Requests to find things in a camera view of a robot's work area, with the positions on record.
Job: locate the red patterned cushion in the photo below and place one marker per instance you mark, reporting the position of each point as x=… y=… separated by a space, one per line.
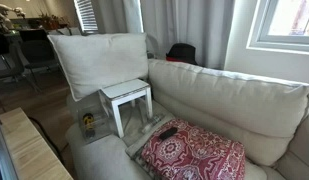
x=193 y=153

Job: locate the clear plastic bottle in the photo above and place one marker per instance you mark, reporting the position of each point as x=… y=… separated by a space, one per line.
x=152 y=122

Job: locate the beige sofa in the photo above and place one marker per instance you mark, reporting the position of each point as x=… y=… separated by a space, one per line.
x=269 y=116

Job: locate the clear plastic box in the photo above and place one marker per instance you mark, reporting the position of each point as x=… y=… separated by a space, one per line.
x=100 y=124

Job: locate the light wooden table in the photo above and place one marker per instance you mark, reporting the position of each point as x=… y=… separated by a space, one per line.
x=31 y=156

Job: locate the beige pillow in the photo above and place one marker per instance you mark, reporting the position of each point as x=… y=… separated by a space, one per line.
x=93 y=62

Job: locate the black chair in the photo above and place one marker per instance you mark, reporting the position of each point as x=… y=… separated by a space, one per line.
x=37 y=50

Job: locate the yellow black tool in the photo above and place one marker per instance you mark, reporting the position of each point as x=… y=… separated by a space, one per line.
x=88 y=120

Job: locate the small white stool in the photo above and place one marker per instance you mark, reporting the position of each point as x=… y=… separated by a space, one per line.
x=125 y=92

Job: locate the black remote controller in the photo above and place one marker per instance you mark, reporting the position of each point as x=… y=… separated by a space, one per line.
x=168 y=133

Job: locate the black hat with red band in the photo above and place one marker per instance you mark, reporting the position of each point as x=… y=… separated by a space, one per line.
x=182 y=52

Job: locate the white framed window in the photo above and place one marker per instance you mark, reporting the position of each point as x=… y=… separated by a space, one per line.
x=280 y=25

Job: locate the grey curtain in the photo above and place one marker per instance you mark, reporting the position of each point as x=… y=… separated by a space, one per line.
x=204 y=24

